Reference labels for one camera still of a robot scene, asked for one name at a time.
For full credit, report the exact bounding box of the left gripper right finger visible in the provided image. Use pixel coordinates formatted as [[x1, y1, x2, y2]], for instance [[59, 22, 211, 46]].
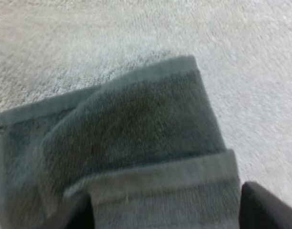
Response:
[[238, 181, 292, 229]]

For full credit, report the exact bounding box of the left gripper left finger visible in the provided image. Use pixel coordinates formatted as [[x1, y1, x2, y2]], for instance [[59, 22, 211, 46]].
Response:
[[64, 190, 97, 229]]

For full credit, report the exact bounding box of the grey-green towel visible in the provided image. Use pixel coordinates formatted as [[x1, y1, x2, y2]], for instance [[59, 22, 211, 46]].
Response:
[[0, 55, 242, 229]]

